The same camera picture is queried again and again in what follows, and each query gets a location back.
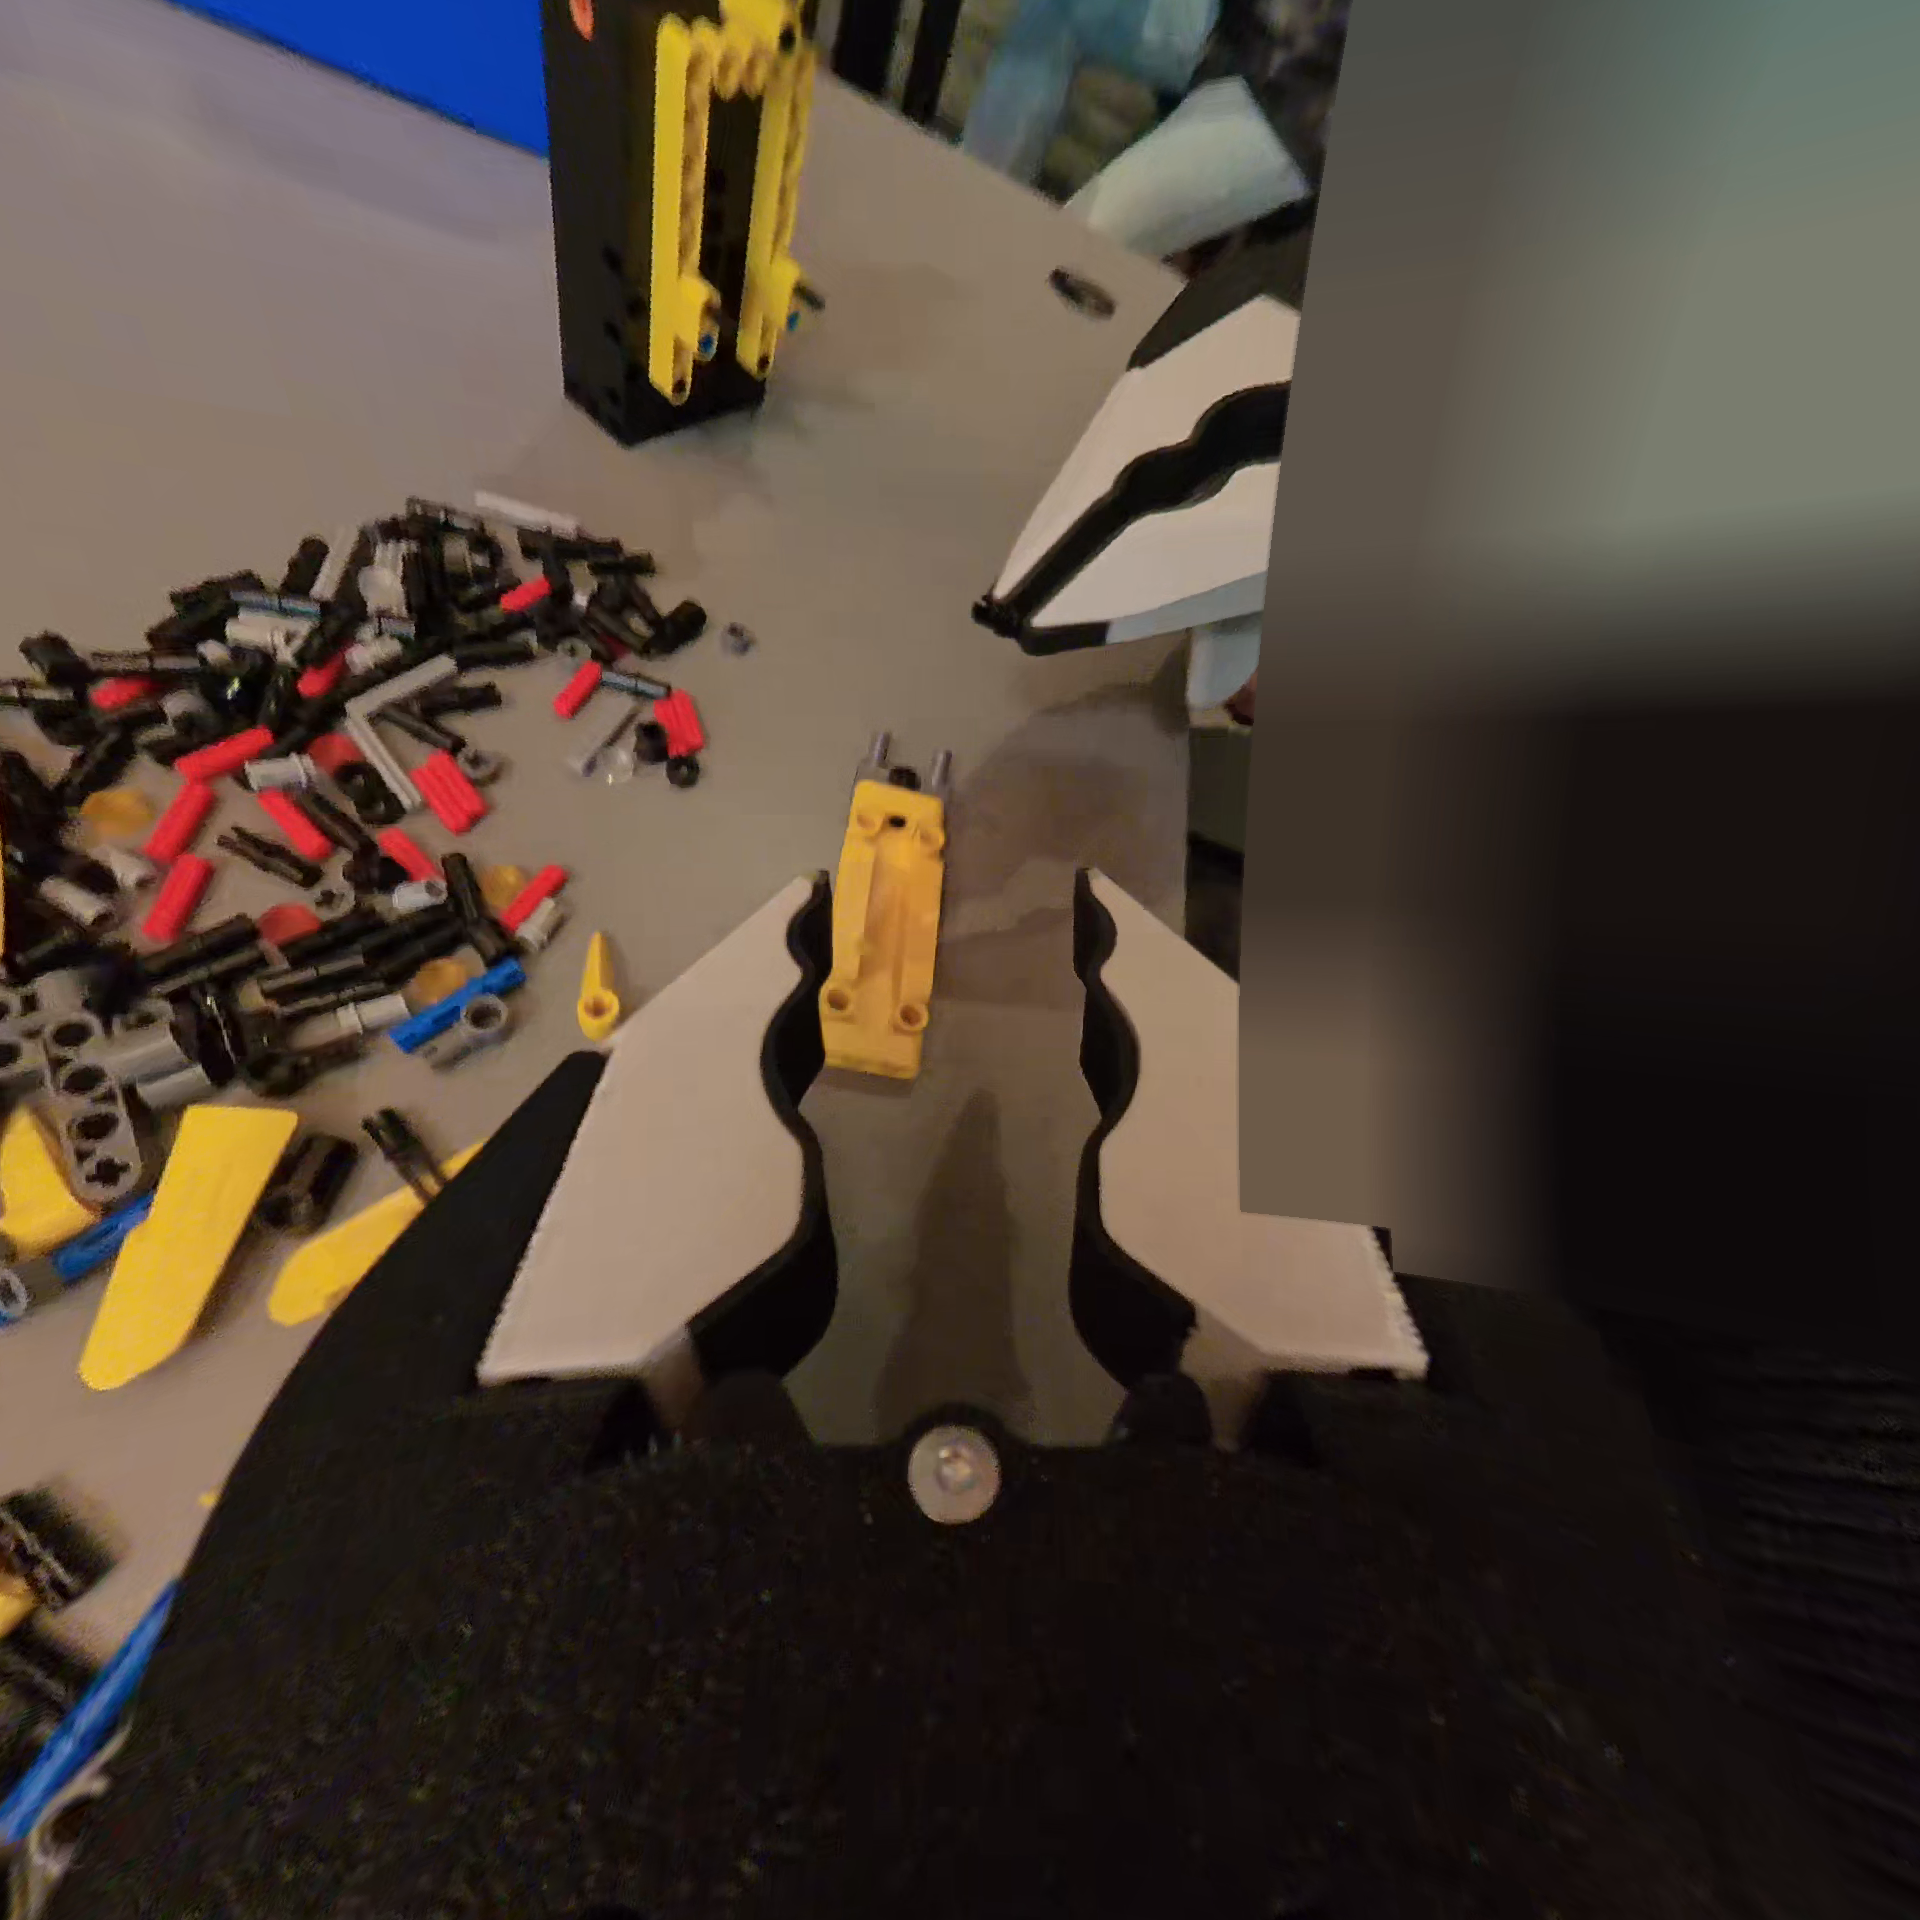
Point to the blue plastic bin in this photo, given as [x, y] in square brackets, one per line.
[388, 58]

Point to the pile of black red pins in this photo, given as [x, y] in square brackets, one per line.
[268, 961]

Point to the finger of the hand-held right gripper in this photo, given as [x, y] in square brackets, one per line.
[1139, 404]
[1183, 561]

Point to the yellow toy wedge panel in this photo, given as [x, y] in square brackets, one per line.
[178, 1244]

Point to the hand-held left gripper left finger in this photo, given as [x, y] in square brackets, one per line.
[661, 1201]

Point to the yellow toy panel with pins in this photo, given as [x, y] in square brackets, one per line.
[887, 929]

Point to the yellow toy tooth piece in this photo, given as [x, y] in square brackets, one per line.
[599, 1005]

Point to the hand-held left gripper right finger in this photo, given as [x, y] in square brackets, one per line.
[1183, 1201]

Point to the heap of assorted yellow parts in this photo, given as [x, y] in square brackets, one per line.
[97, 1118]

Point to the black and yellow toy tower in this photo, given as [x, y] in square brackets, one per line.
[599, 223]

